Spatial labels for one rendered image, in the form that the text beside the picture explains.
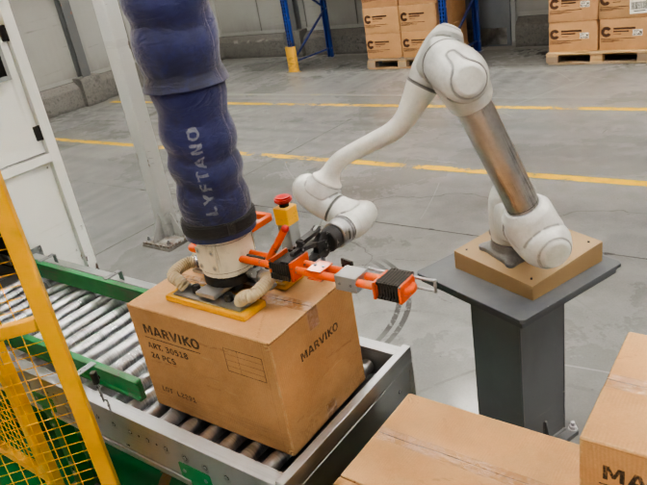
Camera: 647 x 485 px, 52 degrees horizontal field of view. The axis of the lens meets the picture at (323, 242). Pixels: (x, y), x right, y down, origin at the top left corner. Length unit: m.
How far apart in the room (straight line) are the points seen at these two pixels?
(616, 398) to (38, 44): 10.70
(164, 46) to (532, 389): 1.72
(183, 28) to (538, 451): 1.47
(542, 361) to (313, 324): 0.96
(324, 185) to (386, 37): 7.98
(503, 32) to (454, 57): 8.79
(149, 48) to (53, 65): 9.84
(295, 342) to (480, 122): 0.79
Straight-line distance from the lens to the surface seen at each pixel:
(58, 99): 11.47
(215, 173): 1.86
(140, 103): 4.89
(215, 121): 1.85
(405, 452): 2.00
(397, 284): 1.66
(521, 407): 2.58
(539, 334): 2.47
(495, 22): 10.59
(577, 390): 3.08
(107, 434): 2.54
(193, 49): 1.79
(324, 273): 1.79
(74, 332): 3.11
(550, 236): 2.04
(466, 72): 1.75
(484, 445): 2.01
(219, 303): 2.00
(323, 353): 2.02
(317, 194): 2.10
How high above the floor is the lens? 1.91
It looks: 25 degrees down
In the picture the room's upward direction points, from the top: 10 degrees counter-clockwise
